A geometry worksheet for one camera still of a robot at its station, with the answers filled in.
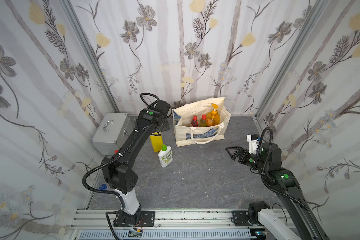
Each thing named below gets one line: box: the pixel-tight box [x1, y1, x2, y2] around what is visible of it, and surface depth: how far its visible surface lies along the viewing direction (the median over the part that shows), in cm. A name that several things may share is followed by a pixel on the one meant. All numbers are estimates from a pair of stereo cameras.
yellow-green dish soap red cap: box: [199, 114, 208, 127], surface depth 98 cm
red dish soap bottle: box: [191, 115, 198, 128], surface depth 97 cm
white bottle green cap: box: [158, 144, 173, 168], surface depth 86 cm
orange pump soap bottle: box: [206, 103, 221, 126], surface depth 98 cm
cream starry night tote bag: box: [172, 97, 232, 147], surface depth 93 cm
